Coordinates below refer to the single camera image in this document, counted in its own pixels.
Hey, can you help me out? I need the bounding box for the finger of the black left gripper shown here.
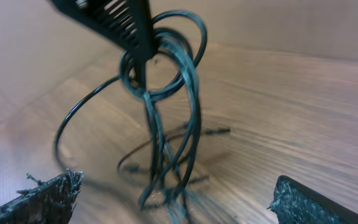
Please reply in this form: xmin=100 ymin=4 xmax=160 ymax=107
xmin=50 ymin=0 xmax=157 ymax=61

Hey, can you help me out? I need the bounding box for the black cable bundle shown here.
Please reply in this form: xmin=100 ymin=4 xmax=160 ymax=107
xmin=53 ymin=9 xmax=232 ymax=224

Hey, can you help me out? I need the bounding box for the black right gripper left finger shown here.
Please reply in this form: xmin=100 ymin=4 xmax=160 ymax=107
xmin=0 ymin=170 xmax=83 ymax=224

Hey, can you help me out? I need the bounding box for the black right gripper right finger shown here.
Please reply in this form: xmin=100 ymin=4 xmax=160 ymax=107
xmin=268 ymin=175 xmax=358 ymax=224

